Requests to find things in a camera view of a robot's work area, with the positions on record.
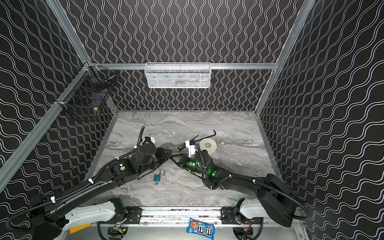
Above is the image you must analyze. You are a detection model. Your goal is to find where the blue padlock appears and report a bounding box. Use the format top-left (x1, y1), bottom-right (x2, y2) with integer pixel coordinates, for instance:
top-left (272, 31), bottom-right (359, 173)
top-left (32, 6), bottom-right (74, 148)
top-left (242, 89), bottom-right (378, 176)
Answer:
top-left (154, 170), bottom-right (165, 183)

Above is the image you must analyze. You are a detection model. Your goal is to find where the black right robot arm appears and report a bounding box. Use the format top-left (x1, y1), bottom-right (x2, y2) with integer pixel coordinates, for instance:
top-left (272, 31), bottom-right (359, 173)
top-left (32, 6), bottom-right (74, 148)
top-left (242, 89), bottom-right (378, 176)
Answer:
top-left (170, 143), bottom-right (312, 227)

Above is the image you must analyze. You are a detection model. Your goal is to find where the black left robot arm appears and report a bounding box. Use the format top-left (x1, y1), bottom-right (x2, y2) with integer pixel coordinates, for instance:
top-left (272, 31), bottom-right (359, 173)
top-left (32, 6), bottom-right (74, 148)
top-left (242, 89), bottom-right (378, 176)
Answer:
top-left (6, 129), bottom-right (172, 240)

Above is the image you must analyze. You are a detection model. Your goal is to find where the black hex key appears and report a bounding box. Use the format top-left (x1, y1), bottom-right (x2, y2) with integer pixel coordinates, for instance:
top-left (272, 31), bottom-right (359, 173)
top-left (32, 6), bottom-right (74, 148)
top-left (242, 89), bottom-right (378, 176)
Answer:
top-left (193, 130), bottom-right (217, 142)

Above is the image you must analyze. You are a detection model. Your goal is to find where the yellow black screwdriver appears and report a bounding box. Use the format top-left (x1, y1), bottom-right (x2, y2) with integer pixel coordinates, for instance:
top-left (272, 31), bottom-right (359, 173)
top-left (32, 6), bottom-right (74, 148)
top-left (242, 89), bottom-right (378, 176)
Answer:
top-left (177, 134), bottom-right (200, 152)

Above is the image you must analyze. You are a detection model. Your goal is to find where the white tape roll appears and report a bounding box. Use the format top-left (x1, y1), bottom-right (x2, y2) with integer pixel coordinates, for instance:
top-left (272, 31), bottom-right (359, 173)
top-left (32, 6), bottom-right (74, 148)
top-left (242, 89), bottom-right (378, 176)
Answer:
top-left (199, 138), bottom-right (217, 155)

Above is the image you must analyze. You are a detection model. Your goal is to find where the blue candy bag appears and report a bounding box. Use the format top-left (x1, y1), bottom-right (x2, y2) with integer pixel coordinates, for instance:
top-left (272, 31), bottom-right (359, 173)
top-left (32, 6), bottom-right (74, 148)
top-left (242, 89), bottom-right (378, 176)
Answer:
top-left (186, 218), bottom-right (216, 240)

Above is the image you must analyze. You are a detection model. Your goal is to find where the brass padlock in basket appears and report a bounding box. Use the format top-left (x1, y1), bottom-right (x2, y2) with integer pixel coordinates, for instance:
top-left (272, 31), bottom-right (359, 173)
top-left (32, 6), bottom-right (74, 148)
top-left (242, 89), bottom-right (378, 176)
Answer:
top-left (93, 107), bottom-right (100, 119)

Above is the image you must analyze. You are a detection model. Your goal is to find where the yellow block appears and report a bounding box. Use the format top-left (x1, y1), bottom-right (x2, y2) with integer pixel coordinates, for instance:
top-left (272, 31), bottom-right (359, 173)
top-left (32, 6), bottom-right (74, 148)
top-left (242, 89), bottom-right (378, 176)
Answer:
top-left (70, 223), bottom-right (93, 234)

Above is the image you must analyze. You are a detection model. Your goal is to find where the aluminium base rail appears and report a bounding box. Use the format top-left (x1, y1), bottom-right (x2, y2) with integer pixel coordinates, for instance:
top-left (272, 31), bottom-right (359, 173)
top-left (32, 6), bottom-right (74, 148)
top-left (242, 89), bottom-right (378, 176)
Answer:
top-left (59, 205), bottom-right (304, 227)

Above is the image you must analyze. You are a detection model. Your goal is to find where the white mesh wall basket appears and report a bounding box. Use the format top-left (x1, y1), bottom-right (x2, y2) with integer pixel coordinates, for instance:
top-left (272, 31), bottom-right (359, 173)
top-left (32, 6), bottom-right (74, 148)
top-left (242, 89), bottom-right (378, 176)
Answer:
top-left (145, 62), bottom-right (212, 89)

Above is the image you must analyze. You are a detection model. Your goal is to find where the black wire wall basket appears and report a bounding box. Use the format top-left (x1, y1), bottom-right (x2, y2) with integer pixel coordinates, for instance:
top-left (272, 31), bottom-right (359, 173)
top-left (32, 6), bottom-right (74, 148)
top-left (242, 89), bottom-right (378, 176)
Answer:
top-left (60, 64), bottom-right (118, 122)

